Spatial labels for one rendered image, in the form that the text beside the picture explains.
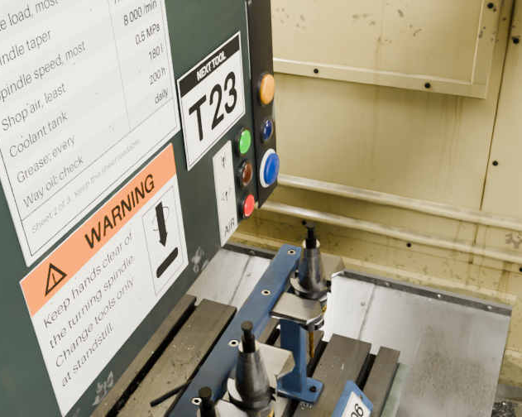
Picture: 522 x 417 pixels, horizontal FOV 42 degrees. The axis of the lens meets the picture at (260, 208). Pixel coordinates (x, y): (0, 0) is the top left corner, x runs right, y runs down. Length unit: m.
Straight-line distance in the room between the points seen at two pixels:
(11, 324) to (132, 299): 0.11
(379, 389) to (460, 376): 0.26
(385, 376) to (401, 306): 0.28
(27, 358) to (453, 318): 1.28
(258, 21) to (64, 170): 0.25
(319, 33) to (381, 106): 0.19
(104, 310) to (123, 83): 0.14
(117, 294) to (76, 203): 0.08
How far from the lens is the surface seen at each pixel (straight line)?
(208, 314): 1.48
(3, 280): 0.36
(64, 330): 0.41
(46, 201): 0.37
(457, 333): 1.57
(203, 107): 0.50
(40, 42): 0.35
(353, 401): 1.25
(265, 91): 0.59
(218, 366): 0.93
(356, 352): 1.39
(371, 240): 1.56
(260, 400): 0.89
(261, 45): 0.59
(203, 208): 0.53
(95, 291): 0.43
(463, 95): 1.32
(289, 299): 1.03
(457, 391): 1.53
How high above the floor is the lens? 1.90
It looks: 34 degrees down
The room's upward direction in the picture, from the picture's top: 3 degrees counter-clockwise
